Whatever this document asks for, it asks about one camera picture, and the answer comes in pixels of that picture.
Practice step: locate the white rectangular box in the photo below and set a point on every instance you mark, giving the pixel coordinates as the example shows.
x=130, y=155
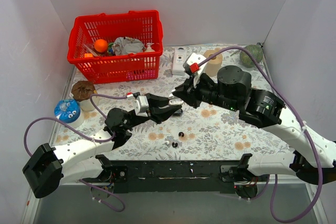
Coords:
x=179, y=58

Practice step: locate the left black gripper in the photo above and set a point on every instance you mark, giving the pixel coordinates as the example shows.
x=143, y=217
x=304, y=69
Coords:
x=151, y=108

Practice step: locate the orange fruit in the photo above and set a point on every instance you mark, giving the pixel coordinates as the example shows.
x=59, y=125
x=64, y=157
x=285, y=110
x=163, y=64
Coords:
x=100, y=45

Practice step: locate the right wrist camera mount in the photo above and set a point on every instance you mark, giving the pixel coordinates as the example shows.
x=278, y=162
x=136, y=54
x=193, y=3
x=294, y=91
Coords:
x=193, y=67

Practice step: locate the clear plastic bag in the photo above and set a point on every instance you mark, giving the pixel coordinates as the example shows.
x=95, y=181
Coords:
x=91, y=50

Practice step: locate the white earbud charging case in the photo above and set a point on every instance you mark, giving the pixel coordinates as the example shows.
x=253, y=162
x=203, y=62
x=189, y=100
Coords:
x=175, y=101

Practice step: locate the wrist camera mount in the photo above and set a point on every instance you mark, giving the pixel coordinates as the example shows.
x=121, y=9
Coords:
x=193, y=67
x=140, y=103

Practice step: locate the crumpled grey cloth bag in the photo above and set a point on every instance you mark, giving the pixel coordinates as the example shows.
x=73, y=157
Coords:
x=127, y=45

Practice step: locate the blue lid white container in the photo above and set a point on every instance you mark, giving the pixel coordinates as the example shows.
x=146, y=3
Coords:
x=69, y=112

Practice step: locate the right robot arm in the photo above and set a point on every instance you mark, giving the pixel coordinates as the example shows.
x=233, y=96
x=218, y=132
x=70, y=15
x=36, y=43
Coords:
x=266, y=111

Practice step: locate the beige toilet paper roll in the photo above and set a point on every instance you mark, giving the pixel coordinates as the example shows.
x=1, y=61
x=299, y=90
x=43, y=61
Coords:
x=214, y=64

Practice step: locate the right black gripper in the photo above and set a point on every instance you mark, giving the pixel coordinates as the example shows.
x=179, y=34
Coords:
x=197, y=91

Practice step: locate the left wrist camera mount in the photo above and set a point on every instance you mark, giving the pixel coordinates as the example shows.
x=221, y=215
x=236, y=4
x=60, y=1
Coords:
x=140, y=103

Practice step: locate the white pump bottle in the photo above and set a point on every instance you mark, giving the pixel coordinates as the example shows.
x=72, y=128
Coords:
x=149, y=47

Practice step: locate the black base bar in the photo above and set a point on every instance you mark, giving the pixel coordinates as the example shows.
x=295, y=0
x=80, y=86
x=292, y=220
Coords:
x=172, y=176

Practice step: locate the red plastic shopping basket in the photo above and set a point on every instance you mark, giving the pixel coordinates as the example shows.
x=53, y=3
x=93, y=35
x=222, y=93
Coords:
x=144, y=25

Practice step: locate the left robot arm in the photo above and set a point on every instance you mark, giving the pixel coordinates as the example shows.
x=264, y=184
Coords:
x=48, y=167

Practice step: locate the brown lid cream cup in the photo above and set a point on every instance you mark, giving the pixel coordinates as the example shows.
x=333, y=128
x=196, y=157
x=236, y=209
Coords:
x=81, y=92

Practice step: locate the orange small block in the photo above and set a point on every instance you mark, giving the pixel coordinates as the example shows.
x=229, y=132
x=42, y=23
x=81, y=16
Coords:
x=88, y=55

